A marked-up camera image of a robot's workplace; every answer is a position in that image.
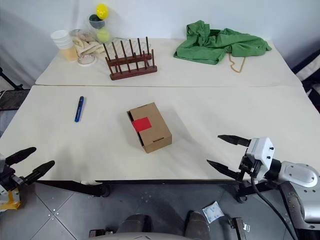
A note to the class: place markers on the green cloth garment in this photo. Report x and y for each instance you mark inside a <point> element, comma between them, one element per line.
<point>220,45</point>

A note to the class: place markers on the blue object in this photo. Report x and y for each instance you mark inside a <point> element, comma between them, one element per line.
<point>79,110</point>

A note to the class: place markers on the white desiccant packet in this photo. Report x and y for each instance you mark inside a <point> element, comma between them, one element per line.
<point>212,212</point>

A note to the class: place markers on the white paper cup stack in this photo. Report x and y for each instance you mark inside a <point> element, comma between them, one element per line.
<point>61,38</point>

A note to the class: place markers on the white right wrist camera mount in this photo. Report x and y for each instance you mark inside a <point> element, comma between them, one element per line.
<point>262,150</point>

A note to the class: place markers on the dark wooden peg rack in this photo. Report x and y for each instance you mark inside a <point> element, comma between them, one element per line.
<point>132,71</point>

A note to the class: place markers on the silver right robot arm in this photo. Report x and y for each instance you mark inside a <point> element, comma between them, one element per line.
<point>297,172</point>

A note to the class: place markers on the beige fabric gloves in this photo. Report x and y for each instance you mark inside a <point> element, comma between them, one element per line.
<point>86,45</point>

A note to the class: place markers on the black tripod leg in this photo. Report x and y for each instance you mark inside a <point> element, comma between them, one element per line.
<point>10,81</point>

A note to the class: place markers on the metal floor bracket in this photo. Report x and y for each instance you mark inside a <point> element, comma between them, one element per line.
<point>240,226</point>
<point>102,233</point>

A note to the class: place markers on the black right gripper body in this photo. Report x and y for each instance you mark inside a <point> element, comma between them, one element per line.
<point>251,167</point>

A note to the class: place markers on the brown cardboard box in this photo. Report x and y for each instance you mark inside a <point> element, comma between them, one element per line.
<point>155,135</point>

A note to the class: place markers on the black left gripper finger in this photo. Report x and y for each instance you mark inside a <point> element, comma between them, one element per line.
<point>21,155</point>
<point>40,170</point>

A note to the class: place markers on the black table frame leg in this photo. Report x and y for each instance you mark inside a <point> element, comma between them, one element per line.
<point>75,187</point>
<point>250,190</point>

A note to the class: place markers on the yellow ball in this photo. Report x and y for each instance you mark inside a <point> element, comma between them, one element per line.
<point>102,11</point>

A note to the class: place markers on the yellow floor object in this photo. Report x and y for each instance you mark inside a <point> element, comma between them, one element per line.
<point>11,200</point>

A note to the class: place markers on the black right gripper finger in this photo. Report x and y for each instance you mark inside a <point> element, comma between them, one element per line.
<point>225,170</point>
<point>235,140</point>

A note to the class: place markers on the dark grey bowl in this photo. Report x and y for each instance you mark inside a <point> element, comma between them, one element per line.
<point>96,22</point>

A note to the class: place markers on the red cube block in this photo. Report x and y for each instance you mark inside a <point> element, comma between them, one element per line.
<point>142,124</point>

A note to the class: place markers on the black mesh panel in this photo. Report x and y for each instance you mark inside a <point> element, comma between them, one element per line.
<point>12,100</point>

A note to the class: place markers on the green tennis ball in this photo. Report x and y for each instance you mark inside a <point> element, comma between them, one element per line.
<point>103,35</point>

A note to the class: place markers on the dark rounded shape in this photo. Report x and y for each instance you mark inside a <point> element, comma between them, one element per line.
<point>135,223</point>
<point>197,223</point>

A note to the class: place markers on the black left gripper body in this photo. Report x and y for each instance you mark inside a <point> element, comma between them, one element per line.
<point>8,178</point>

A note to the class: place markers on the dark equipment case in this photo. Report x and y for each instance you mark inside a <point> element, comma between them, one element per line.
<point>310,80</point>

